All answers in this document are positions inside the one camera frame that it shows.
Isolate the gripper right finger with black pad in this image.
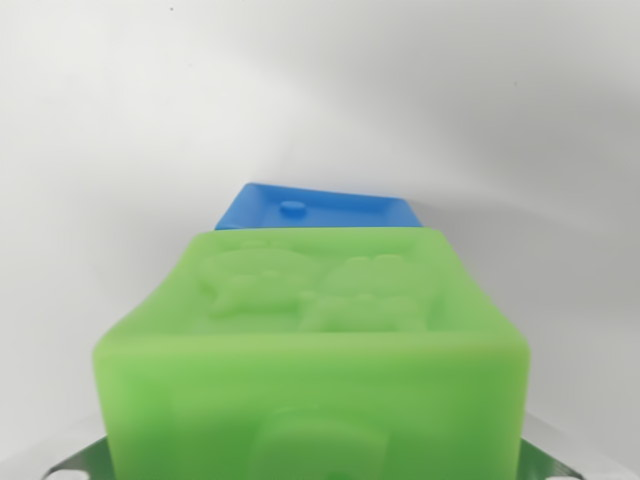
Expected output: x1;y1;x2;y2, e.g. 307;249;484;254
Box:
518;413;640;480

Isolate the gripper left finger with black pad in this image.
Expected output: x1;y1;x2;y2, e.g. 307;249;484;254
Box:
0;412;118;480

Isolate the green embossed cube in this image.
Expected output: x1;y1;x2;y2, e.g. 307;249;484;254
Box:
91;226;532;480

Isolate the blue embossed cube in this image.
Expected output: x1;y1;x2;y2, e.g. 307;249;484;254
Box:
213;182;425;232

